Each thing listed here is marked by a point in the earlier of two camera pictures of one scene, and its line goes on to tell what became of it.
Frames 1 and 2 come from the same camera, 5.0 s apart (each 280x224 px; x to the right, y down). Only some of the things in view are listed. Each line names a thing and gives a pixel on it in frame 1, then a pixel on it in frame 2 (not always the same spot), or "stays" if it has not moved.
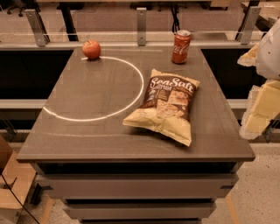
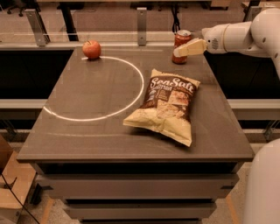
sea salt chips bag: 166,106 stays
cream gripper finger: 262,105 to 192,47
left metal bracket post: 38,26 stays
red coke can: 181,46 stays
